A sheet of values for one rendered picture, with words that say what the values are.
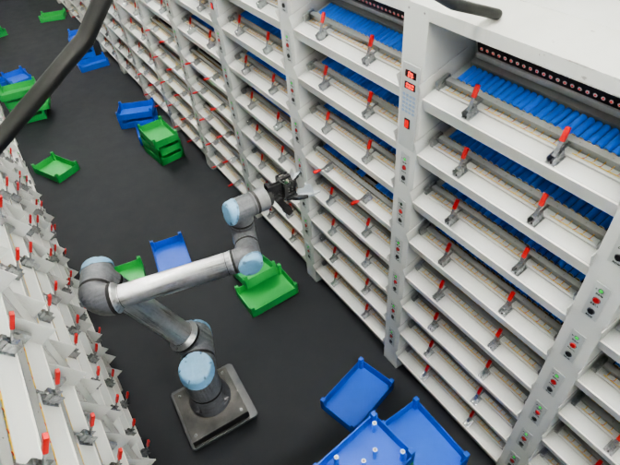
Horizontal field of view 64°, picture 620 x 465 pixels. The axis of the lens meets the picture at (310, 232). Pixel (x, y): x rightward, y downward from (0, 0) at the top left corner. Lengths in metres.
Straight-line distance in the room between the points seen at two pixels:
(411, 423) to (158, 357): 1.33
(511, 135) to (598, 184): 0.25
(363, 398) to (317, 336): 0.42
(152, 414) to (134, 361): 0.34
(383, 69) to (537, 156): 0.59
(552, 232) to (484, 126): 0.32
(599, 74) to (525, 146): 0.27
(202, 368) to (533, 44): 1.69
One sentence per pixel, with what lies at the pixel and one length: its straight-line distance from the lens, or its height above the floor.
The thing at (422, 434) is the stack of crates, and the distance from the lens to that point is 2.26.
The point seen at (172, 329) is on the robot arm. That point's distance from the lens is 2.22.
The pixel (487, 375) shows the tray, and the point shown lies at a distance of 2.02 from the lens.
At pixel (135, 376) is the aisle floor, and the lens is 2.77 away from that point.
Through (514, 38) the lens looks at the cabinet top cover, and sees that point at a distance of 1.27.
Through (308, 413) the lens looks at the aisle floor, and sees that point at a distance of 2.47.
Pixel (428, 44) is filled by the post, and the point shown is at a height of 1.63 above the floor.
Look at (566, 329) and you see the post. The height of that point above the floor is 1.04.
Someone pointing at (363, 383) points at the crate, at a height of 0.00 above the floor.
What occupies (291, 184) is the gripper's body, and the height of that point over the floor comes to 1.05.
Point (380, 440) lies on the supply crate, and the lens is 1.97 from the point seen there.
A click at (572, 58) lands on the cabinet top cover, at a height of 1.73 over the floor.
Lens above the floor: 2.21
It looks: 44 degrees down
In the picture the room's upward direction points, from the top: 5 degrees counter-clockwise
